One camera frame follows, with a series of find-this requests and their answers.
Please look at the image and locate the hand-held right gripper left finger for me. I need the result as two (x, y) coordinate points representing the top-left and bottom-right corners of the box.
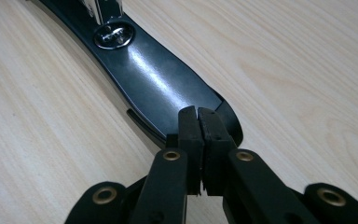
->
(130, 105), (205, 224)

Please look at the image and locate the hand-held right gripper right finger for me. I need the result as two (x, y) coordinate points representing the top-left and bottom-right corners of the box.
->
(198, 106), (322, 224)

